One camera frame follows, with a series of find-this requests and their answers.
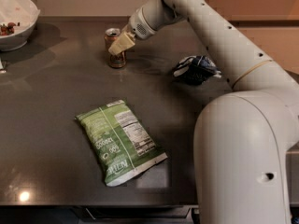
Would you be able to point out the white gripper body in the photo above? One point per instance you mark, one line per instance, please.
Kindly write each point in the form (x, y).
(139, 27)

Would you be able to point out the red snacks in bowl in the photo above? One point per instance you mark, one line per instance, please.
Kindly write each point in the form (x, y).
(8, 29)

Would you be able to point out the crumpled dark blue chip bag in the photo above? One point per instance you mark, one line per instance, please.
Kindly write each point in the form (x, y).
(195, 70)

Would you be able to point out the green jalapeno chip bag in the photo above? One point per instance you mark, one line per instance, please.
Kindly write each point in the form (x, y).
(121, 143)

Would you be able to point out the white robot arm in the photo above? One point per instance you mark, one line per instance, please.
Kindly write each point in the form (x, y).
(241, 138)

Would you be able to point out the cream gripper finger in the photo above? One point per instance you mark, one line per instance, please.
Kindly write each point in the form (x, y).
(122, 43)

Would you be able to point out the orange soda can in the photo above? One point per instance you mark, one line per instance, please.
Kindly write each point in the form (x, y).
(114, 61)

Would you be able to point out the white bowl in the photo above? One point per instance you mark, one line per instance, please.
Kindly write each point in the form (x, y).
(24, 13)

